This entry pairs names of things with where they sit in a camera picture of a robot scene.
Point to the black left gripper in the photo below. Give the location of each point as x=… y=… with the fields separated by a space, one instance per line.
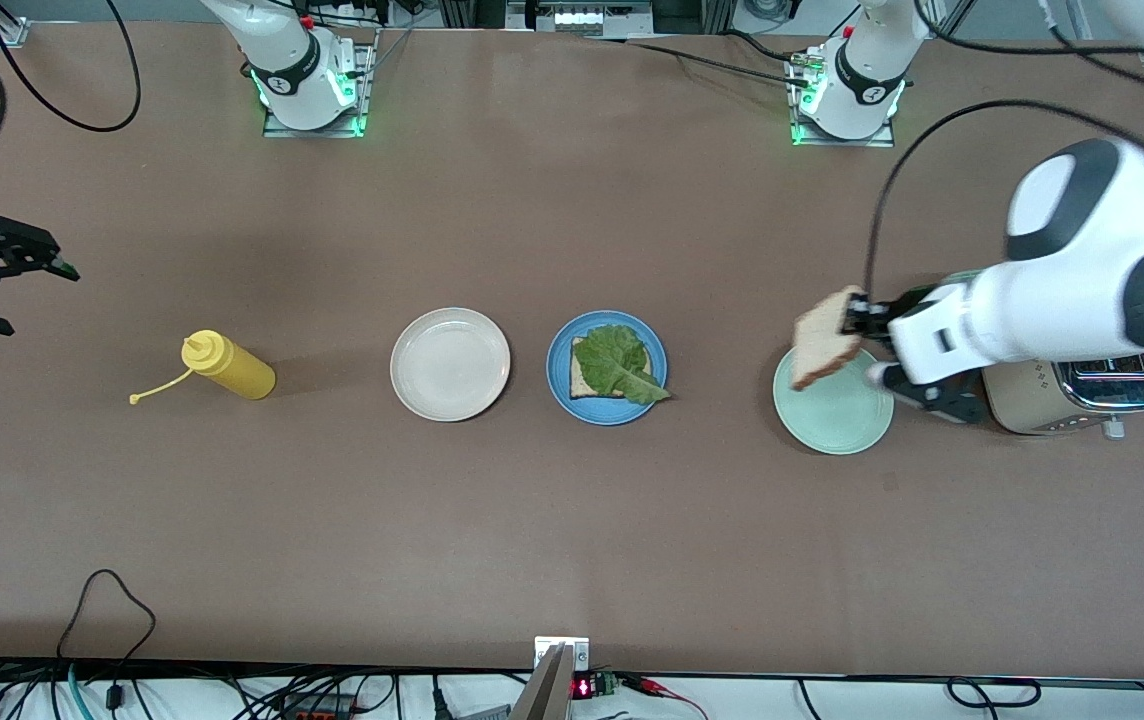
x=876 y=320

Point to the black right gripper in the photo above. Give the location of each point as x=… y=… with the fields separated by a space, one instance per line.
x=0 y=249

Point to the toasted bread slice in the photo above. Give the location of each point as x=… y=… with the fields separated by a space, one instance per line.
x=822 y=345
x=582 y=375

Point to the green lettuce leaf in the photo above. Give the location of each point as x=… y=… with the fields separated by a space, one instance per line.
x=617 y=360

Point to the yellow mustard squeeze bottle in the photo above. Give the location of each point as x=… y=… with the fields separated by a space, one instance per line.
x=242 y=372

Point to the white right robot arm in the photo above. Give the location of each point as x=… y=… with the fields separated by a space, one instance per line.
x=282 y=60

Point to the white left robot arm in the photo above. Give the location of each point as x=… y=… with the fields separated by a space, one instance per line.
x=1062 y=300

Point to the light green plate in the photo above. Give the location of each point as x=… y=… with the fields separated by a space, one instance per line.
x=832 y=420

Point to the blue plate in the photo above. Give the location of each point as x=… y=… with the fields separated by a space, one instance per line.
x=559 y=390

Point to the beige plate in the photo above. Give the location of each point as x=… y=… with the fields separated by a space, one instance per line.
x=450 y=365

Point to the beige chrome toaster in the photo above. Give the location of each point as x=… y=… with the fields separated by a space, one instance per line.
x=1032 y=400

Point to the white lit device box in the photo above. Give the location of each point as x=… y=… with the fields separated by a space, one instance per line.
x=582 y=18

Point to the red LED display module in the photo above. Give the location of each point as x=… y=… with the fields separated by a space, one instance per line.
x=584 y=688

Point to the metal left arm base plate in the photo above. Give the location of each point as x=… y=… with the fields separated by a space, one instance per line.
x=842 y=142

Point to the aluminium frame corner bracket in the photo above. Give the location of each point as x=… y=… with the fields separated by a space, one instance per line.
x=10 y=32

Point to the small metal table bracket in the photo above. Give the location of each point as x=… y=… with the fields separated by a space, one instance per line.
x=577 y=652

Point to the grey aluminium profile post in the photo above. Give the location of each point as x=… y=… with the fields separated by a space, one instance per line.
x=547 y=695

